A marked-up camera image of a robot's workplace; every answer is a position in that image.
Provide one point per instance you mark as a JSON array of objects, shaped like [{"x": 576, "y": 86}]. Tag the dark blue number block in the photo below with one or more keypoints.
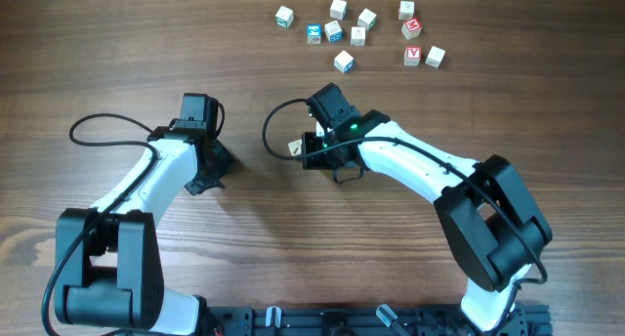
[{"x": 333, "y": 31}]

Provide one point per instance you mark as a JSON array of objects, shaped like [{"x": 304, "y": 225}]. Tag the red A wooden block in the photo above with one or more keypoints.
[{"x": 412, "y": 56}]

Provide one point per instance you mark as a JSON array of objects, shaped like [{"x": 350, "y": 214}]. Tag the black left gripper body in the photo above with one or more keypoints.
[{"x": 211, "y": 174}]

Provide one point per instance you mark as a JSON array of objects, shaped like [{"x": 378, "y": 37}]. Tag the green-sided corner wooden block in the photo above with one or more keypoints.
[{"x": 284, "y": 17}]

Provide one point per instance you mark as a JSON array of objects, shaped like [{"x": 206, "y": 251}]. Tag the green N wooden block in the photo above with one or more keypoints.
[{"x": 367, "y": 19}]

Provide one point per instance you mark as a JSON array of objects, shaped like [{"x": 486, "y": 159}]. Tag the hammer picture wooden block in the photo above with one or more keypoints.
[{"x": 295, "y": 147}]

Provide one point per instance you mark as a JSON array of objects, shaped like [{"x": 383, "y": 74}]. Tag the yellow-sided far right block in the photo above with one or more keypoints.
[{"x": 435, "y": 57}]

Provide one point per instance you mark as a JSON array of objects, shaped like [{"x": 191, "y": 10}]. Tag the number four wooden block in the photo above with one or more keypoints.
[{"x": 406, "y": 10}]

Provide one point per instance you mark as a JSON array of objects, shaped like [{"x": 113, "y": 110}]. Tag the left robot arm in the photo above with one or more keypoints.
[{"x": 108, "y": 270}]

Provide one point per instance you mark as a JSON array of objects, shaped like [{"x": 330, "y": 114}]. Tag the blue P wooden block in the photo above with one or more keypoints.
[{"x": 344, "y": 61}]

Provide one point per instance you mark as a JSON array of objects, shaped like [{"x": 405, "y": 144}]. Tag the blue T wooden block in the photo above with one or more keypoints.
[{"x": 338, "y": 9}]

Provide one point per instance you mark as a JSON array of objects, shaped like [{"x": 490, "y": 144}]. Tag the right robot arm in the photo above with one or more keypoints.
[{"x": 493, "y": 225}]

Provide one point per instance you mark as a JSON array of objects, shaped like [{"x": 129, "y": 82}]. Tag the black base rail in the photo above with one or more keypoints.
[{"x": 436, "y": 320}]

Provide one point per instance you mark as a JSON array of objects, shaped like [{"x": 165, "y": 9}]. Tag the yellow-sided A wooden block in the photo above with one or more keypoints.
[{"x": 358, "y": 36}]

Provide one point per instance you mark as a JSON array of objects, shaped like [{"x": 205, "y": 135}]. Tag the red M wooden block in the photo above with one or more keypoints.
[{"x": 411, "y": 28}]

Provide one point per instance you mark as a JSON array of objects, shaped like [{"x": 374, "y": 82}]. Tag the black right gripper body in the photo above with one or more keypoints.
[{"x": 328, "y": 159}]

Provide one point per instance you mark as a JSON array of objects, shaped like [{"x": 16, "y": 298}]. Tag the light blue letter block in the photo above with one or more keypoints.
[{"x": 314, "y": 33}]

